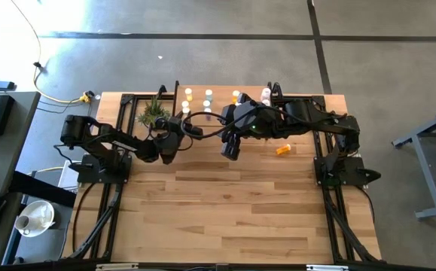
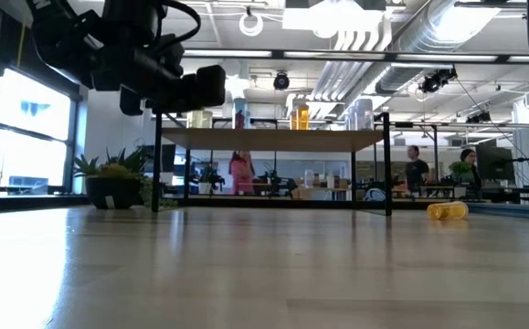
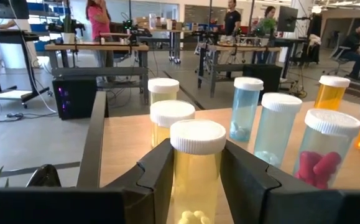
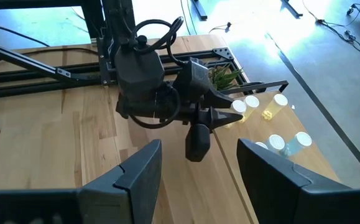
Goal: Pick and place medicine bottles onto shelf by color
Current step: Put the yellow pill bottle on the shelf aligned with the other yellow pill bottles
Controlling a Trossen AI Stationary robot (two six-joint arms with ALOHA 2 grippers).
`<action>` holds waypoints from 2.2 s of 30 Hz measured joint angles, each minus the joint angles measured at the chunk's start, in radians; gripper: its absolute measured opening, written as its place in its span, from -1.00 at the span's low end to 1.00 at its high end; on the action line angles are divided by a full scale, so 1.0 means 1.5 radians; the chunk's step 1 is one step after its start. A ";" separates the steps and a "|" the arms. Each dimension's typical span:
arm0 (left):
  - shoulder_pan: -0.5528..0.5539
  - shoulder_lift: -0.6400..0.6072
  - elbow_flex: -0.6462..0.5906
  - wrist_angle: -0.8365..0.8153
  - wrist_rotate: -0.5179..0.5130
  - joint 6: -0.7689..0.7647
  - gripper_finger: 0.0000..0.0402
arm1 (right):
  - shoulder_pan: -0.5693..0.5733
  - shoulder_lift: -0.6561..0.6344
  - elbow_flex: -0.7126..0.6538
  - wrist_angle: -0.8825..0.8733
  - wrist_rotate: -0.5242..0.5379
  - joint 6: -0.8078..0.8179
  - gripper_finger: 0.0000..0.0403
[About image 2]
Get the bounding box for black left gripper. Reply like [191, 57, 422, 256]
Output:
[120, 49, 227, 116]

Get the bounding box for blue pill bottle pink pills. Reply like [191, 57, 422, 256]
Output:
[232, 97, 249, 131]

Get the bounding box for wooden shelf black metal legs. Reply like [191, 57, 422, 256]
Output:
[150, 109, 393, 218]

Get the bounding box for long ceiling light strip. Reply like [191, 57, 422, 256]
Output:
[181, 47, 529, 65]

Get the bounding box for black computer monitor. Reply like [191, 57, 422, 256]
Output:
[161, 143, 178, 174]
[475, 144, 516, 182]

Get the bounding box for black ceiling spot lamp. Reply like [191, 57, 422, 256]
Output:
[272, 70, 291, 91]

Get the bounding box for person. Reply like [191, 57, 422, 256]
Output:
[404, 144, 431, 196]
[227, 150, 257, 196]
[459, 148, 483, 191]

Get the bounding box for green succulent in dark pot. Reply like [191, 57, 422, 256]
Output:
[72, 145, 155, 211]

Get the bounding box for large bright window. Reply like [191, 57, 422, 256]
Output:
[0, 68, 79, 196]

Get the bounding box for white ceiling pipe bundle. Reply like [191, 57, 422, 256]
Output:
[312, 16, 396, 104]

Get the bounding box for white round object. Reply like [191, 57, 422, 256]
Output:
[364, 186, 386, 203]

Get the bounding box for background green potted plant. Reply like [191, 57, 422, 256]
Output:
[448, 160, 473, 198]

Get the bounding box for small black ceiling fixture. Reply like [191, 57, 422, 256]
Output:
[464, 109, 493, 124]

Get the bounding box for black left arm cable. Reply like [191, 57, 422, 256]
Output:
[152, 0, 202, 54]

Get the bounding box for white cable coil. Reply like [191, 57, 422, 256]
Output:
[238, 11, 265, 37]

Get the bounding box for yellow hanging strap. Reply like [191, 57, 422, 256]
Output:
[16, 17, 27, 69]

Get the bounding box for black aluminium table frame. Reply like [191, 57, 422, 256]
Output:
[0, 194, 529, 223]

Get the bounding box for silver ventilation duct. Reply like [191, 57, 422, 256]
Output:
[373, 0, 505, 96]

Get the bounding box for black ceiling camera cluster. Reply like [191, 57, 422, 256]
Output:
[417, 66, 460, 95]

